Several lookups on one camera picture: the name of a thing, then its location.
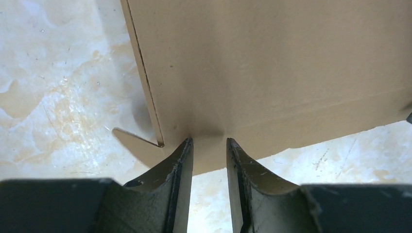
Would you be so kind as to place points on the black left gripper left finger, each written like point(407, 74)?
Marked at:
point(154, 202)

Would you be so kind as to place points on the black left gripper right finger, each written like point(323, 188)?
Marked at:
point(263, 202)

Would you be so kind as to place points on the brown cardboard box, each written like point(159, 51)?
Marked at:
point(272, 74)

